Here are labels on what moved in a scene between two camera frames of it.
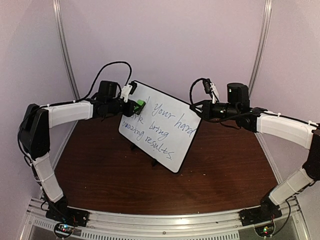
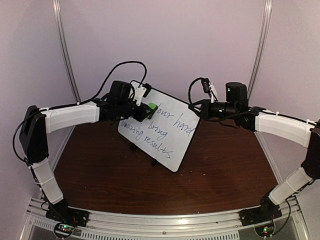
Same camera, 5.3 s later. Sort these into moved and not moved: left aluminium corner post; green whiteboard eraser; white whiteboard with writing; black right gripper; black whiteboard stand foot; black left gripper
Moved: black left gripper; green whiteboard eraser
Not moved: black right gripper; white whiteboard with writing; black whiteboard stand foot; left aluminium corner post
